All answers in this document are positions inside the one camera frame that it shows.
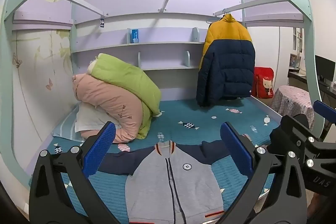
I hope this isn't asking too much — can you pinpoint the green quilt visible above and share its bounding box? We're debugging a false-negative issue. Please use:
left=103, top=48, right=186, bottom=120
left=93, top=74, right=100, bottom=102
left=88, top=53, right=162, bottom=139

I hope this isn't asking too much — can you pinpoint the yellow and navy puffer jacket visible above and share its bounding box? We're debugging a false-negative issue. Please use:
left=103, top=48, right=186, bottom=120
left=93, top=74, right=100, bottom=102
left=196, top=13, right=256, bottom=107

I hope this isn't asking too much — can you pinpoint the grey zip jacket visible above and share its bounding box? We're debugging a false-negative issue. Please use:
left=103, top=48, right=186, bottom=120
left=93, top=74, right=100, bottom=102
left=97, top=135, right=252, bottom=224

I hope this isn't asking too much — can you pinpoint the red bag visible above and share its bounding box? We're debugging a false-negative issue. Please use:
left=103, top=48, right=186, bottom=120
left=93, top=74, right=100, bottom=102
left=253, top=66, right=274, bottom=99

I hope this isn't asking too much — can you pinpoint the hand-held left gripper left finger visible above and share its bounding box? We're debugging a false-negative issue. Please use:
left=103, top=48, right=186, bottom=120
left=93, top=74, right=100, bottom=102
left=29, top=122, right=124, bottom=224

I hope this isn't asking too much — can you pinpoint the photo frame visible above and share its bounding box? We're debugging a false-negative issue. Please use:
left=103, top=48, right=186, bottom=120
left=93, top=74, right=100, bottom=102
left=289, top=53, right=301, bottom=68

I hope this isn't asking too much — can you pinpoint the black monitor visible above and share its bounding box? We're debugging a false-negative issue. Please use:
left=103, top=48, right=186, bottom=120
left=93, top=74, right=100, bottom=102
left=315, top=55, right=336, bottom=83

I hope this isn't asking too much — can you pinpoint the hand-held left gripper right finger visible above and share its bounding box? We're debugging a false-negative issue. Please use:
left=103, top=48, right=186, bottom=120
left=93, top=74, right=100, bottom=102
left=211, top=122, right=307, bottom=224

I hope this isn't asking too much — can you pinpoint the pink patterned covered stool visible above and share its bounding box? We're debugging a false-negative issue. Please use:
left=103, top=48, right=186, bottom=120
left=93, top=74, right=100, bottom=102
left=271, top=85, right=315, bottom=130

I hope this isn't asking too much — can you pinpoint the pink quilt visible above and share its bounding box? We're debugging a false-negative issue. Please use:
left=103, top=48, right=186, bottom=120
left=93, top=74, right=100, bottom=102
left=72, top=73, right=144, bottom=144

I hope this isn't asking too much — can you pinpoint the dark desk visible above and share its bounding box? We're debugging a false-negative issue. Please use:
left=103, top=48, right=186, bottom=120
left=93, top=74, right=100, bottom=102
left=287, top=70, right=336, bottom=109

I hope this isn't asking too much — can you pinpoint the teal patterned bed sheet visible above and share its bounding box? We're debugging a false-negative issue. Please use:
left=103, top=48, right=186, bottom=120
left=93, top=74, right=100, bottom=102
left=29, top=97, right=284, bottom=224

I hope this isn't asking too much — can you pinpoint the white pillow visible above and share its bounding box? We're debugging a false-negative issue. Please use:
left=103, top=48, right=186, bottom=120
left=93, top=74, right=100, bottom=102
left=74, top=103, right=123, bottom=134

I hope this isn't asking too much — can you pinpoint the purple shelf unit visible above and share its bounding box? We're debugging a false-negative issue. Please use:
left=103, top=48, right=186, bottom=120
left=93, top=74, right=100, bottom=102
left=70, top=0, right=244, bottom=102

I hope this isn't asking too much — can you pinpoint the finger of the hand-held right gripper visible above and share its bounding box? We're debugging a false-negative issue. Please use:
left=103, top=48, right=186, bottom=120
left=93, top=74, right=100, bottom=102
left=313, top=100, right=336, bottom=141
left=270, top=114, right=316, bottom=153

